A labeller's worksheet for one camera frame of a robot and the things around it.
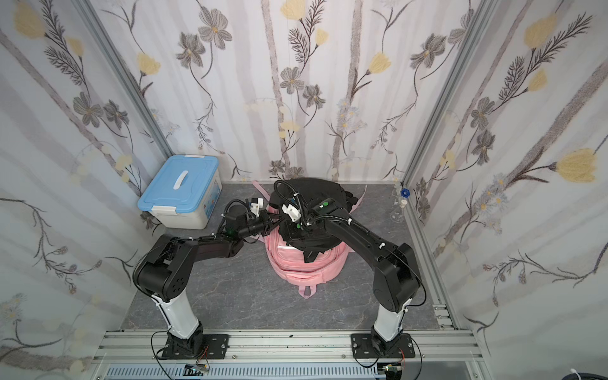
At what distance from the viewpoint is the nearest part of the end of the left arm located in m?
0.82

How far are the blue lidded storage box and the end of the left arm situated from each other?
0.28 meters

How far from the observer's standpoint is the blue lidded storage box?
0.92 m
